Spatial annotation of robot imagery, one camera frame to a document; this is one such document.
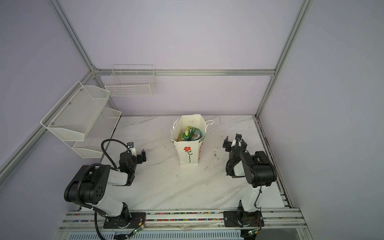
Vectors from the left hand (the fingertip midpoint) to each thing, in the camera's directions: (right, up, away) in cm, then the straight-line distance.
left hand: (135, 151), depth 94 cm
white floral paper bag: (+35, +2, -14) cm, 38 cm away
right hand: (+64, +9, 0) cm, 65 cm away
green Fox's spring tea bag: (+36, +11, -4) cm, 38 cm away
